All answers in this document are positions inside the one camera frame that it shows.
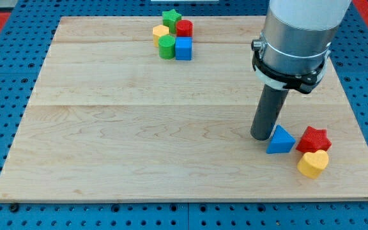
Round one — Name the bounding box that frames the yellow hexagon block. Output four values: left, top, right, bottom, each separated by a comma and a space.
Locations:
152, 25, 169, 47

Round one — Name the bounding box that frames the red star block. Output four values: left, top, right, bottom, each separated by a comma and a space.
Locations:
296, 126, 332, 153

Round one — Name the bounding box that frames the blue triangle block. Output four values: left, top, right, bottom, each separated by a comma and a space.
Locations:
266, 125, 296, 154

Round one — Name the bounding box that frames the green cylinder block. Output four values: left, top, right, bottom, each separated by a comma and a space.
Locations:
158, 35, 176, 59

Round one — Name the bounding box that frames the green star block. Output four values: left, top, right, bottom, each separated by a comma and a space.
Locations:
162, 9, 182, 34

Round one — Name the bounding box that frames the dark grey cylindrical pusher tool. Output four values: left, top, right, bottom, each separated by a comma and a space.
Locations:
250, 85, 289, 141

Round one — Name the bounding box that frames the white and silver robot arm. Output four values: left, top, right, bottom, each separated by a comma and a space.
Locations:
251, 0, 351, 94

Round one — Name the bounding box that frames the red cylinder block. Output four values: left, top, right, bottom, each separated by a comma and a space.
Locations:
176, 19, 193, 37

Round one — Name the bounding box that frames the yellow heart block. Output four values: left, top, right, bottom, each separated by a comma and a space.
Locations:
297, 149, 329, 179

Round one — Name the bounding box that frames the light wooden board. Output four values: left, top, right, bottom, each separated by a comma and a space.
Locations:
0, 16, 368, 203

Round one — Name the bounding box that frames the blue cube block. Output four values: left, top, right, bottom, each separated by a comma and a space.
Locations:
175, 37, 192, 61

